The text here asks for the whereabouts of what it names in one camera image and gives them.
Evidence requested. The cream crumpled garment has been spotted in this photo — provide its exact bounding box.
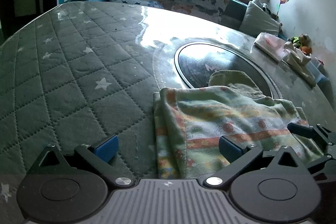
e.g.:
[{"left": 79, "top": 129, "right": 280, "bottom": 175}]
[{"left": 282, "top": 42, "right": 316, "bottom": 87}]

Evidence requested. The middle butterfly cushion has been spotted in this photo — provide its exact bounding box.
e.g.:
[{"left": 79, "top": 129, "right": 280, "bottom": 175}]
[{"left": 171, "top": 0, "right": 230, "bottom": 24}]

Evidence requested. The plush toys pile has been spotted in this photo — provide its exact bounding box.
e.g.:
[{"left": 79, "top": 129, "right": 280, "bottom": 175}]
[{"left": 287, "top": 34, "right": 312, "bottom": 56}]

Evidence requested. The round black glass table inset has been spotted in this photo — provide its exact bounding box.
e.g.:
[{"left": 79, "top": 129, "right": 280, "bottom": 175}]
[{"left": 174, "top": 42, "right": 277, "bottom": 98}]

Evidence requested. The plain white pillow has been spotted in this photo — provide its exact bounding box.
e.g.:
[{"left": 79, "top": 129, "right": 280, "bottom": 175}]
[{"left": 239, "top": 0, "right": 280, "bottom": 38}]

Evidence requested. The folded pink garment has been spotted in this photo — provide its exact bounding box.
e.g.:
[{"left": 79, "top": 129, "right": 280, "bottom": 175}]
[{"left": 254, "top": 32, "right": 286, "bottom": 62}]

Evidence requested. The grey quilted star table cover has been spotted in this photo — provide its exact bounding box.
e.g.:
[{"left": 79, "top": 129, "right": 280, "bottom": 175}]
[{"left": 1, "top": 2, "right": 335, "bottom": 223}]

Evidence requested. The clear plastic storage box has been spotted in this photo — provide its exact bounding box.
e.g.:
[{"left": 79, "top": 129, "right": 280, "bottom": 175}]
[{"left": 306, "top": 57, "right": 330, "bottom": 88}]

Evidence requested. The patterned green baby garment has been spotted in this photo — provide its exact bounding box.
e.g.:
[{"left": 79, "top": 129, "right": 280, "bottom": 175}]
[{"left": 153, "top": 70, "right": 323, "bottom": 179}]

